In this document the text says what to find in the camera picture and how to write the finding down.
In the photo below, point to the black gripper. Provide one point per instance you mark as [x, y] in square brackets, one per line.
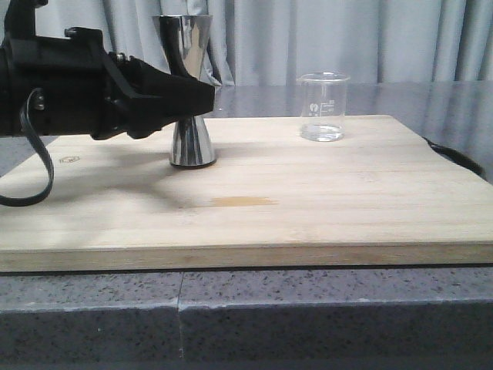
[76, 87]

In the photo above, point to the steel double jigger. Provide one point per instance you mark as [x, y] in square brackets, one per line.
[184, 40]

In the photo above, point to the clear glass beaker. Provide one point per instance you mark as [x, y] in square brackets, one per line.
[324, 105]

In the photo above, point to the grey pleated curtain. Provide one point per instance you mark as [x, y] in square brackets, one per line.
[272, 43]

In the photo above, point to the light wooden cutting board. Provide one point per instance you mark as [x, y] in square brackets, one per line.
[380, 195]

